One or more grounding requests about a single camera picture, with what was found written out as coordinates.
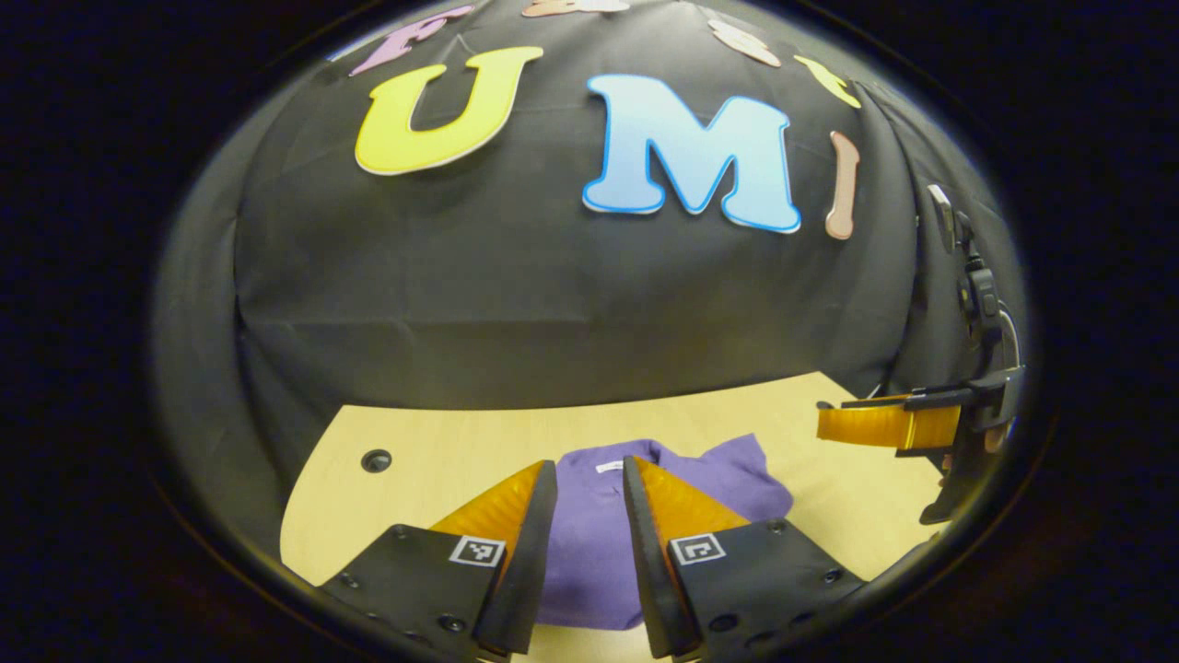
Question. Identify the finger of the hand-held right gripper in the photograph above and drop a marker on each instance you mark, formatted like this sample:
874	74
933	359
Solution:
884	424

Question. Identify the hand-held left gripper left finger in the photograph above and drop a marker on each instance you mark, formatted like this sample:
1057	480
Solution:
520	571

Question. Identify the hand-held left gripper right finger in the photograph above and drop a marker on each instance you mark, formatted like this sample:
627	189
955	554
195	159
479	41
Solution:
649	571

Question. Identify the purple ribbed button cardigan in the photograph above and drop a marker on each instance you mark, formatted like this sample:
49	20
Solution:
589	534

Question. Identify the black backdrop cloth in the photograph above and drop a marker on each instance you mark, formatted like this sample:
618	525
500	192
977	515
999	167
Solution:
461	304

